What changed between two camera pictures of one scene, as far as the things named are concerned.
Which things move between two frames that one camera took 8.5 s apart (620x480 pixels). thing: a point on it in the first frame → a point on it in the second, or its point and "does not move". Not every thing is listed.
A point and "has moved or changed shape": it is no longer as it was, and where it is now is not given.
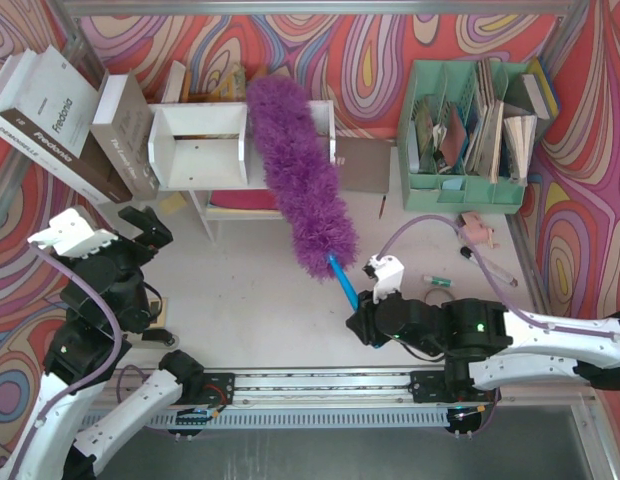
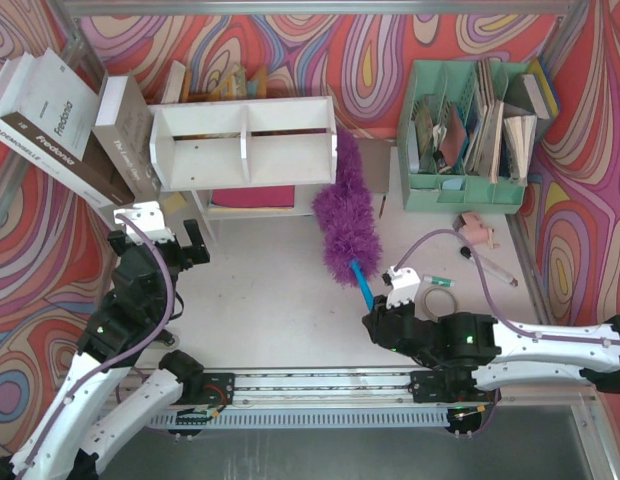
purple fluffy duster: x=305 y=177 → x=344 y=213
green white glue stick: x=439 y=281 does not move
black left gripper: x=141 y=235 → x=175 y=250
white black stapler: x=157 y=338 has moved or changed shape
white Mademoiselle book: x=31 y=147 does not move
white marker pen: x=470 y=254 does not move
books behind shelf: x=177 y=87 does not move
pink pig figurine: x=475 y=229 does not move
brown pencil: x=382 y=206 does not move
